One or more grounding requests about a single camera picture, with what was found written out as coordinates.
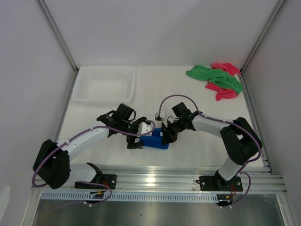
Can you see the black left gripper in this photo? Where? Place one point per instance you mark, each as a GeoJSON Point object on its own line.
{"type": "Point", "coordinates": [131, 143]}

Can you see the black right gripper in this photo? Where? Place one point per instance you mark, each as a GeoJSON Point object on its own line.
{"type": "Point", "coordinates": [168, 136]}

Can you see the blue towel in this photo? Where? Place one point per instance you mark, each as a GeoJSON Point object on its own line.
{"type": "Point", "coordinates": [155, 140]}

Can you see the green towel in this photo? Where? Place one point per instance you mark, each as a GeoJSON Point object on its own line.
{"type": "Point", "coordinates": [215, 76]}

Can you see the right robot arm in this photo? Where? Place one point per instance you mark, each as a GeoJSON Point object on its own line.
{"type": "Point", "coordinates": [239, 139]}

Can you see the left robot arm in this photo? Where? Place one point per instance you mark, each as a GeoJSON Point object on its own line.
{"type": "Point", "coordinates": [53, 167]}

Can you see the pink towel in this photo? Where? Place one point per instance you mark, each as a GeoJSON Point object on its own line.
{"type": "Point", "coordinates": [224, 93]}

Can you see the white plastic basket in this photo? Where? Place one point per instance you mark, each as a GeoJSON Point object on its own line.
{"type": "Point", "coordinates": [104, 85]}

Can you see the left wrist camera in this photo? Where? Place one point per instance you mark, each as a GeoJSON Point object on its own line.
{"type": "Point", "coordinates": [145, 128]}

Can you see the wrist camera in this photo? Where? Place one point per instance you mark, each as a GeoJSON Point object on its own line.
{"type": "Point", "coordinates": [145, 128]}
{"type": "Point", "coordinates": [159, 116]}

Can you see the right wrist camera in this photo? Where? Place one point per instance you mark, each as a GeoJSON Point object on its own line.
{"type": "Point", "coordinates": [159, 116]}

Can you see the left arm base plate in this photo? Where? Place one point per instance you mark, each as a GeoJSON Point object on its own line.
{"type": "Point", "coordinates": [109, 180]}

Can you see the aluminium front rail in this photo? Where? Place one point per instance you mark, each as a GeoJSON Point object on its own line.
{"type": "Point", "coordinates": [183, 179]}

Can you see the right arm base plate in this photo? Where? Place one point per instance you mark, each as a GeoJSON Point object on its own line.
{"type": "Point", "coordinates": [213, 184]}

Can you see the slotted cable duct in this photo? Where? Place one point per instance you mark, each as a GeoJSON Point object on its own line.
{"type": "Point", "coordinates": [129, 196]}

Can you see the aluminium frame rail right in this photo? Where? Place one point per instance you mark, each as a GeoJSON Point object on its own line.
{"type": "Point", "coordinates": [255, 123]}

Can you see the aluminium frame post left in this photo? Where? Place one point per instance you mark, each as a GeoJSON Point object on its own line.
{"type": "Point", "coordinates": [57, 34]}

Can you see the aluminium frame post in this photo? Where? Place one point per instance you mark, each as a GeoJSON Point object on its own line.
{"type": "Point", "coordinates": [57, 34]}
{"type": "Point", "coordinates": [276, 12]}

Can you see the aluminium frame post right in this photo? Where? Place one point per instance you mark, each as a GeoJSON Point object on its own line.
{"type": "Point", "coordinates": [276, 12]}

